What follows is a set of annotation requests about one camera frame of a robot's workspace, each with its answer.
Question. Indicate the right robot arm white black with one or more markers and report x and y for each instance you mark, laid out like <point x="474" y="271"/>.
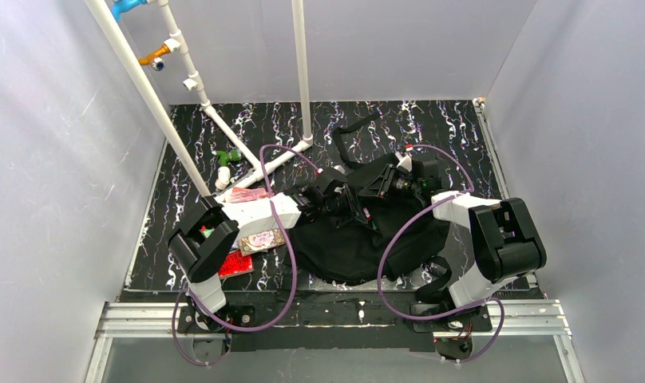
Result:
<point x="506" y="243"/>

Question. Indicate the blue pipe valve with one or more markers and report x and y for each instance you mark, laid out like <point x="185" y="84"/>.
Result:
<point x="123" y="6"/>

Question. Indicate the black student backpack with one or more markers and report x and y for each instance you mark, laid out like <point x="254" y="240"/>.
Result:
<point x="351" y="254"/>

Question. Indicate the black mounting base plate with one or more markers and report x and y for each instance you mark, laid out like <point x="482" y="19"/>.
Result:
<point x="339" y="321"/>

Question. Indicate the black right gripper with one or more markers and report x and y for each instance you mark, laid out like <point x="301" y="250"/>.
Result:
<point x="382" y="182"/>

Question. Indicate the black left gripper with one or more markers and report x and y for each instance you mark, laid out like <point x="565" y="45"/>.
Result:
<point x="349" y="203"/>

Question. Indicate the pink comic book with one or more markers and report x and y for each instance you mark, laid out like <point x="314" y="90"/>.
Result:
<point x="241" y="195"/>

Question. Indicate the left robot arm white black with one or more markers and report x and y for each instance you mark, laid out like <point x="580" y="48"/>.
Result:
<point x="184" y="240"/>

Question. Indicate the red patterned book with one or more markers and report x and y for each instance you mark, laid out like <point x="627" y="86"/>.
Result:
<point x="235" y="263"/>

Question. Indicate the brown illustrated book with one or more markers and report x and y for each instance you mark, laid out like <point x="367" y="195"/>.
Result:
<point x="260" y="242"/>

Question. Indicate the green pipe valve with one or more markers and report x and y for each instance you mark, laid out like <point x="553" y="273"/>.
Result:
<point x="224" y="158"/>

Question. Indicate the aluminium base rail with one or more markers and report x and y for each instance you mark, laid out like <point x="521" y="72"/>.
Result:
<point x="511" y="318"/>

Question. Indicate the orange pipe valve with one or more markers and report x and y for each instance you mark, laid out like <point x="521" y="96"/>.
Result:
<point x="155" y="60"/>

